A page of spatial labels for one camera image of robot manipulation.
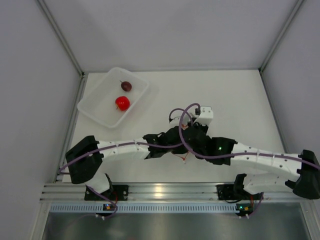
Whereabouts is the clear zip top bag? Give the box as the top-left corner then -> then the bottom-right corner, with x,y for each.
172,124 -> 191,164

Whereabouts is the red fake tomato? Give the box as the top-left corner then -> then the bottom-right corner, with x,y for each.
115,96 -> 131,111

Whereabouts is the dark purple fake plum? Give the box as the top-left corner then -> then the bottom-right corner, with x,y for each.
120,81 -> 132,92

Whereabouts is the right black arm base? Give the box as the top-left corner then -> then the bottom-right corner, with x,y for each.
216,184 -> 251,202

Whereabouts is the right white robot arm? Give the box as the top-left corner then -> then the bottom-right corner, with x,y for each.
178,124 -> 320,200

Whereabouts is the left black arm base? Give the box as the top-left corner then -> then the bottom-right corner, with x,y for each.
84,184 -> 129,202

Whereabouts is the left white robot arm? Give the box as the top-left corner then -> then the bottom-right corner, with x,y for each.
64,126 -> 188,200

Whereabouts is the white perforated plastic basket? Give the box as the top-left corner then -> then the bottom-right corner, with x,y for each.
77,67 -> 150,129

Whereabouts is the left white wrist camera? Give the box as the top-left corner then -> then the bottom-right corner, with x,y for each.
169,116 -> 188,128

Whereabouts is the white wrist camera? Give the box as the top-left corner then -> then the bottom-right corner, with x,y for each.
169,116 -> 188,128
194,106 -> 214,126

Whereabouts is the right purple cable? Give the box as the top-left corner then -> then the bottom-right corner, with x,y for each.
179,102 -> 320,171

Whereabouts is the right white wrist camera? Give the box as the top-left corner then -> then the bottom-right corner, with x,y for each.
194,106 -> 214,126

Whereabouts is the aluminium mounting rail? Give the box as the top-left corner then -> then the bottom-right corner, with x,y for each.
39,182 -> 271,202

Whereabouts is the white slotted cable duct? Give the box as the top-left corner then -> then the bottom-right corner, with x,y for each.
49,202 -> 242,214

